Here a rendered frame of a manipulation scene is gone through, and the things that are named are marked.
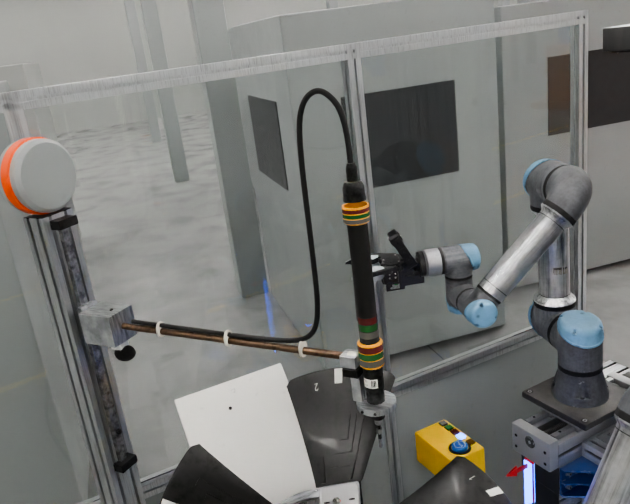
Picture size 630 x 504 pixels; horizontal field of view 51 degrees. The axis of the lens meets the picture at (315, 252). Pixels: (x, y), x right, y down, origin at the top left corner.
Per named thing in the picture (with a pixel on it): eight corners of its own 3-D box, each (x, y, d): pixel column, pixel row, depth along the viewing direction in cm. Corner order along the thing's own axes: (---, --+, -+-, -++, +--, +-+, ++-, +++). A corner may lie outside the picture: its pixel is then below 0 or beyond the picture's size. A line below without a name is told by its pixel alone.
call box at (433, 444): (416, 464, 175) (413, 431, 172) (447, 451, 179) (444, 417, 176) (455, 498, 161) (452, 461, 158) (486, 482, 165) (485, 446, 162)
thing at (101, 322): (81, 345, 143) (72, 310, 140) (105, 331, 149) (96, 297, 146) (116, 351, 138) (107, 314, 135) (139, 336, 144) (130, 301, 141)
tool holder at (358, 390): (339, 411, 115) (333, 361, 112) (356, 391, 120) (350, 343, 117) (387, 420, 110) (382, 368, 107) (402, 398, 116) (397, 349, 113)
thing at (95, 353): (114, 471, 155) (48, 221, 135) (128, 458, 159) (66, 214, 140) (123, 474, 154) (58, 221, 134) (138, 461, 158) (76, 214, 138)
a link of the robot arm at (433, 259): (442, 254, 176) (433, 242, 183) (425, 257, 176) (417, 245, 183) (442, 279, 179) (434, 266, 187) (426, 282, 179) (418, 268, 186)
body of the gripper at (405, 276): (384, 292, 179) (427, 286, 179) (382, 264, 175) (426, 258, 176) (378, 279, 186) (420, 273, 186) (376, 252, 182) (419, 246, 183)
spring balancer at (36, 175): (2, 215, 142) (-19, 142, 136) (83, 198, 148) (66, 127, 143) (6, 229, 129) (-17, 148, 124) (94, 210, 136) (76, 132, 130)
